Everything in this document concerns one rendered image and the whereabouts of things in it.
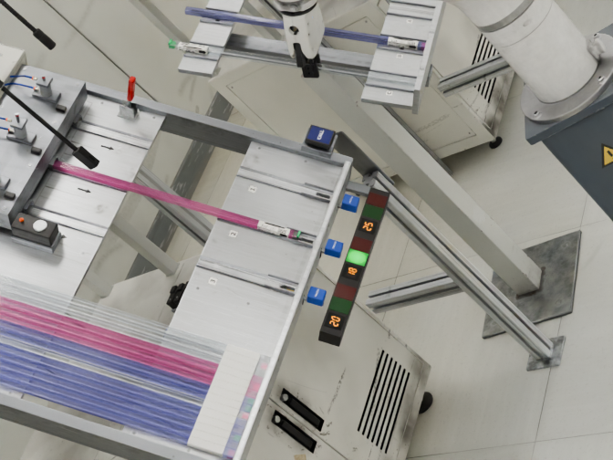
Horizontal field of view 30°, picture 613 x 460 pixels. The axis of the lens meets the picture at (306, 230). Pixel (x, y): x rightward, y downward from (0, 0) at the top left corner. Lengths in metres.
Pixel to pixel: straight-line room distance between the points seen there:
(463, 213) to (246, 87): 0.97
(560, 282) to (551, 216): 0.25
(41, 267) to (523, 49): 0.92
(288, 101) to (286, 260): 1.30
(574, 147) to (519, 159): 1.25
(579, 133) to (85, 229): 0.90
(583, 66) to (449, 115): 1.32
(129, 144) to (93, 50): 2.27
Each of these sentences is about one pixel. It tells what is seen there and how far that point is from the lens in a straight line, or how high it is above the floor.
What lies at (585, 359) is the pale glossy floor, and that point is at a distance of 2.59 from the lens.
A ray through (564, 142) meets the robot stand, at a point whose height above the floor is 0.65.
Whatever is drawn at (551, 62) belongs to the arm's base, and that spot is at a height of 0.79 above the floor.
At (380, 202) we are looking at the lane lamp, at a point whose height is 0.65.
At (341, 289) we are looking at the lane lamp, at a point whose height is 0.66.
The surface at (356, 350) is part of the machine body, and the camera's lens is 2.59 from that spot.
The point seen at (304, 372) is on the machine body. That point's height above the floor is 0.42.
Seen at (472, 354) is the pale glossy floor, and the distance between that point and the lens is 2.81.
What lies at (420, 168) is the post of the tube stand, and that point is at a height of 0.48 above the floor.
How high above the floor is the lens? 1.73
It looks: 28 degrees down
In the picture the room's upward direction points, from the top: 48 degrees counter-clockwise
